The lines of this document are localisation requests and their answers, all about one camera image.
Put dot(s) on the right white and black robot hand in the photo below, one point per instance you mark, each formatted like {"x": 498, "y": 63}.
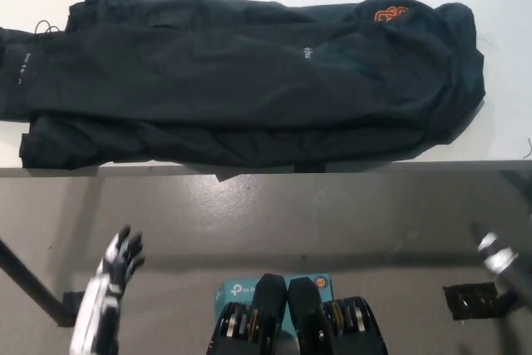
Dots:
{"x": 494, "y": 253}

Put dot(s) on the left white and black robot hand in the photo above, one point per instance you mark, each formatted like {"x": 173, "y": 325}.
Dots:
{"x": 106, "y": 276}

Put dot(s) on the black jacket with orange logo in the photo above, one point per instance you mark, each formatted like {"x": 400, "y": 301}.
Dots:
{"x": 249, "y": 80}

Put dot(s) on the left black robot body block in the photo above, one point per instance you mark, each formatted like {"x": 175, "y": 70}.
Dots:
{"x": 249, "y": 326}

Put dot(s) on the black floor tape patch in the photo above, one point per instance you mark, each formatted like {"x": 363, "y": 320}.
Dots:
{"x": 75, "y": 305}
{"x": 469, "y": 301}

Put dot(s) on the black metal table leg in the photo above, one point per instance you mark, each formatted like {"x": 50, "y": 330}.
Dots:
{"x": 29, "y": 280}

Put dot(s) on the hooked black thread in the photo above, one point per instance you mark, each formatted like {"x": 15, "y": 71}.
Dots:
{"x": 528, "y": 149}

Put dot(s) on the teal tp-link cardboard box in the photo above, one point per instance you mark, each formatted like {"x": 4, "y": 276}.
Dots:
{"x": 237, "y": 288}

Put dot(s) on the curved black thread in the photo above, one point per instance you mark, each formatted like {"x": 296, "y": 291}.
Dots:
{"x": 484, "y": 41}

